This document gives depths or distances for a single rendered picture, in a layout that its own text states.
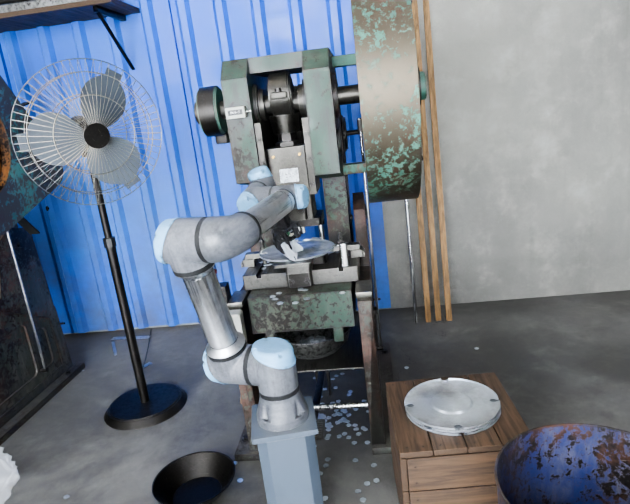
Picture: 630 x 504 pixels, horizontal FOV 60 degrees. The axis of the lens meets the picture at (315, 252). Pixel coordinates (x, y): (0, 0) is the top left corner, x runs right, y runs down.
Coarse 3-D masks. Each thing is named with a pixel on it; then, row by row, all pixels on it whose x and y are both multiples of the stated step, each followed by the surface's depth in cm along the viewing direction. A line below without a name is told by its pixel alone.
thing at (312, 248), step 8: (296, 240) 222; (304, 240) 222; (312, 240) 221; (320, 240) 219; (328, 240) 215; (272, 248) 216; (304, 248) 208; (312, 248) 207; (320, 248) 207; (328, 248) 206; (264, 256) 206; (272, 256) 204; (280, 256) 203; (304, 256) 199; (312, 256) 196
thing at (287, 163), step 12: (276, 144) 210; (288, 144) 206; (300, 144) 208; (276, 156) 204; (288, 156) 203; (300, 156) 203; (276, 168) 205; (288, 168) 204; (300, 168) 204; (276, 180) 206; (288, 180) 206; (300, 180) 205; (312, 204) 208; (300, 216) 206; (312, 216) 209
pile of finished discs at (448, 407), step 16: (432, 384) 182; (448, 384) 180; (464, 384) 179; (480, 384) 178; (416, 400) 173; (432, 400) 171; (448, 400) 170; (464, 400) 169; (480, 400) 169; (496, 400) 170; (416, 416) 165; (432, 416) 164; (448, 416) 163; (464, 416) 162; (480, 416) 161; (496, 416) 162; (432, 432) 159; (448, 432) 157
